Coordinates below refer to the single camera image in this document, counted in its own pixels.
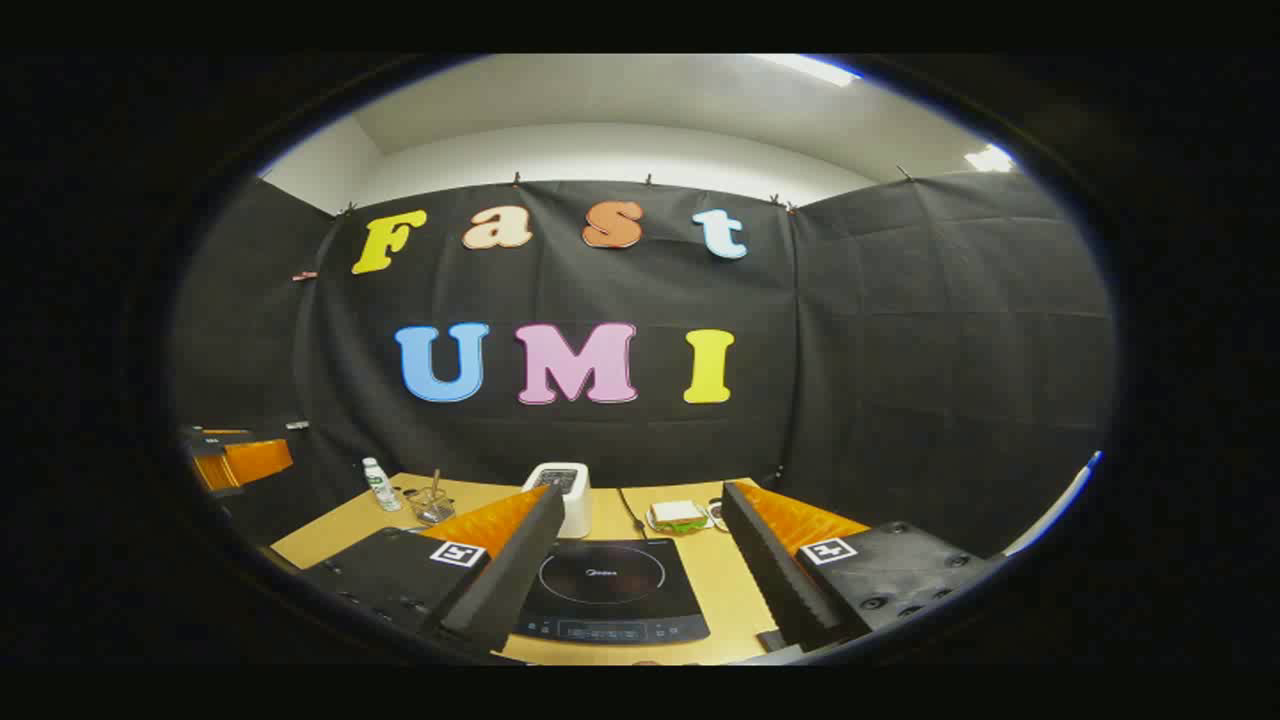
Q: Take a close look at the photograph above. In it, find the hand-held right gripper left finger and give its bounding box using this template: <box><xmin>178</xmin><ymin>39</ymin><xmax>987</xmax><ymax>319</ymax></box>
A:
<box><xmin>300</xmin><ymin>483</ymin><xmax>566</xmax><ymax>656</ymax></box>

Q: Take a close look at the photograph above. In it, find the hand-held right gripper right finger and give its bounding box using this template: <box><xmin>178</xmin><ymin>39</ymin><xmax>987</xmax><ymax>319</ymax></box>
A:
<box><xmin>720</xmin><ymin>480</ymin><xmax>1006</xmax><ymax>653</ymax></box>

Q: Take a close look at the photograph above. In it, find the black induction cooktop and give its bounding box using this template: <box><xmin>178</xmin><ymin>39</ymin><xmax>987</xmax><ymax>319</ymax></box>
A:
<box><xmin>512</xmin><ymin>538</ymin><xmax>711</xmax><ymax>647</ymax></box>

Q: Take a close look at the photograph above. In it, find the white toaster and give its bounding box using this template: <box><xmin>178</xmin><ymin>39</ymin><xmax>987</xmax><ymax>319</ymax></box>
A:
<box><xmin>522</xmin><ymin>462</ymin><xmax>593</xmax><ymax>540</ymax></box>

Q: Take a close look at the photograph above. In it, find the sandwich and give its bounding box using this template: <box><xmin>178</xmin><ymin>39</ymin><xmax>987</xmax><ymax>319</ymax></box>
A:
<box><xmin>646</xmin><ymin>500</ymin><xmax>711</xmax><ymax>534</ymax></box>

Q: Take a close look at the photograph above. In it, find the white drink bottle green label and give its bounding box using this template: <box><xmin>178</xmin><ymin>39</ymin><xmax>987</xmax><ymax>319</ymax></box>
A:
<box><xmin>362</xmin><ymin>457</ymin><xmax>403</xmax><ymax>513</ymax></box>

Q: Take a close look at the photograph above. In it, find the metal wire basket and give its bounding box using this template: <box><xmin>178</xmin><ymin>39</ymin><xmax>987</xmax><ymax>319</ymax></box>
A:
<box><xmin>407</xmin><ymin>486</ymin><xmax>457</xmax><ymax>527</ymax></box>

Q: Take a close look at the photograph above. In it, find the black power cable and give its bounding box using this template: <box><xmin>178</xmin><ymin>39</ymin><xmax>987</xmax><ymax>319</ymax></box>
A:
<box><xmin>616</xmin><ymin>487</ymin><xmax>650</xmax><ymax>542</ymax></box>

